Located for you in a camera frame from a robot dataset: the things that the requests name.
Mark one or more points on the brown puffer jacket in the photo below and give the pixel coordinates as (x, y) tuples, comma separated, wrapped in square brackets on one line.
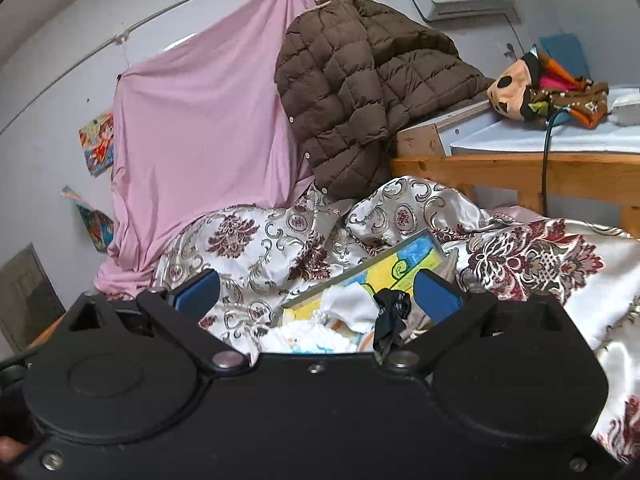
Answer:
[(351, 74)]

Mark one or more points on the white silver glitter sock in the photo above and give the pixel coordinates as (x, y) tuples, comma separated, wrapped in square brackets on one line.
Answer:
[(351, 305)]

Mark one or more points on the metal tray with colourful mat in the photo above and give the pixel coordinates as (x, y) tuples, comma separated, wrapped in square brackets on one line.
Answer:
[(394, 269)]

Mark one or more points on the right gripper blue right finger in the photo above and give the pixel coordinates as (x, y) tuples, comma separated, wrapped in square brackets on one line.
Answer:
[(437, 298)]

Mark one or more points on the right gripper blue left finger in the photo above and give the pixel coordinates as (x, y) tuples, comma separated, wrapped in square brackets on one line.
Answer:
[(196, 296)]

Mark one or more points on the black sock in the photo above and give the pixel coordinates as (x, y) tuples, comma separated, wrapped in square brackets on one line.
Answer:
[(394, 307)]

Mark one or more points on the white sock with blue print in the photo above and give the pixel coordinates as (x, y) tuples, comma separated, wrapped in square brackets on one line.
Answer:
[(305, 337)]

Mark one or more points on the wooden bed frame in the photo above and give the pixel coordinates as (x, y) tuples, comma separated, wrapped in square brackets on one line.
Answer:
[(609, 178)]

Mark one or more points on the pink hanging sheet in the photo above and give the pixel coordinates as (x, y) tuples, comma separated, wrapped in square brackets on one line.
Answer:
[(199, 128)]

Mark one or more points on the colourful rag doll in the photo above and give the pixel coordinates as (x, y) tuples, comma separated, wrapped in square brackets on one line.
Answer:
[(536, 87)]

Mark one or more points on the colourful wall poster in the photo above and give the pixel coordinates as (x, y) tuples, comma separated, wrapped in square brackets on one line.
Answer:
[(97, 141)]

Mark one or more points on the colourful kite wall decoration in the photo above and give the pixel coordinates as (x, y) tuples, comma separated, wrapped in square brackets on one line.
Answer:
[(100, 227)]

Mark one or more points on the floral satin bedspread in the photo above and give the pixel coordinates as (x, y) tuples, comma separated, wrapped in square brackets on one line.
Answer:
[(266, 257)]

